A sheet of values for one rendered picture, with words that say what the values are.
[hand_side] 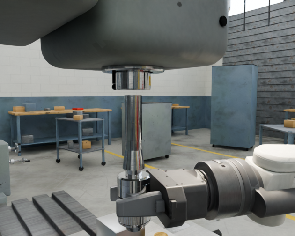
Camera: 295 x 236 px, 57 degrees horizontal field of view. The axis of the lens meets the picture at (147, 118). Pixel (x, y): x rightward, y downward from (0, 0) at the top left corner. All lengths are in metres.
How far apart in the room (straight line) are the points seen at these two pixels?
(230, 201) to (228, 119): 6.05
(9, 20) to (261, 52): 8.80
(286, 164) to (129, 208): 0.24
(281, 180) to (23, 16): 0.40
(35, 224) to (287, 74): 8.11
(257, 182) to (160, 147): 4.80
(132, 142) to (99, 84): 7.27
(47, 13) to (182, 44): 0.14
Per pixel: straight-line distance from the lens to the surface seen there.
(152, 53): 0.29
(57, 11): 0.24
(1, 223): 0.86
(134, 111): 0.37
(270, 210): 0.43
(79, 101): 7.37
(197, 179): 0.40
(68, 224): 0.80
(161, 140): 5.20
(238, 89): 6.36
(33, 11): 0.25
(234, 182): 0.42
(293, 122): 4.01
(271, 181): 0.46
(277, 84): 8.65
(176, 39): 0.30
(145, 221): 0.40
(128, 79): 0.35
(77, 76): 7.38
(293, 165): 0.47
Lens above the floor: 1.28
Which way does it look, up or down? 5 degrees down
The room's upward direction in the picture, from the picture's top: straight up
